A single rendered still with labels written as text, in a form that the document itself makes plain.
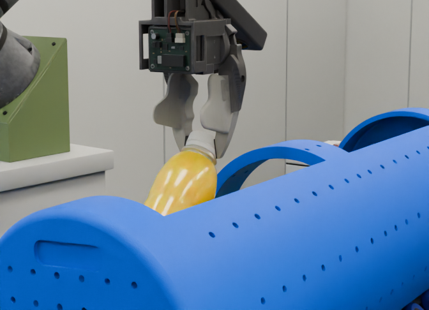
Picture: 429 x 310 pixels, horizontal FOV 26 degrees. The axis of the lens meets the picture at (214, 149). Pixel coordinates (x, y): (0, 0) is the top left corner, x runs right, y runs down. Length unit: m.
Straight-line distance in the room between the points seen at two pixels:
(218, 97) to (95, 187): 0.97
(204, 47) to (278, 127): 5.03
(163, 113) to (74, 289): 0.24
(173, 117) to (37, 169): 0.81
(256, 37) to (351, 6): 5.49
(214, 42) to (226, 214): 0.18
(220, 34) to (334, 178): 0.25
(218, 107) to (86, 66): 3.74
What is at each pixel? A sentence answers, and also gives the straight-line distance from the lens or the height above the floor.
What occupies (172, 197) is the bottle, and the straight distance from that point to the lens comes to 0.97.
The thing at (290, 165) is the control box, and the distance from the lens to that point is 1.90.
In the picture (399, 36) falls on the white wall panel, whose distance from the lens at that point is 6.36.
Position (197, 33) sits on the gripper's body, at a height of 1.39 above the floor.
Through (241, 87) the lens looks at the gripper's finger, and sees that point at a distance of 1.00.
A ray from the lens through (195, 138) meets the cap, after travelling 1.02.
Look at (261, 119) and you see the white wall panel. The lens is 5.83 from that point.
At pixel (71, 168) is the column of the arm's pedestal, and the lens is 1.87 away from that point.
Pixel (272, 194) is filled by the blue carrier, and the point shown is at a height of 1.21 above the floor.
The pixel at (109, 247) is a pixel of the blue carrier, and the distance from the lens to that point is 0.84.
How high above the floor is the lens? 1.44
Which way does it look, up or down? 10 degrees down
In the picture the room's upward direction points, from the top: straight up
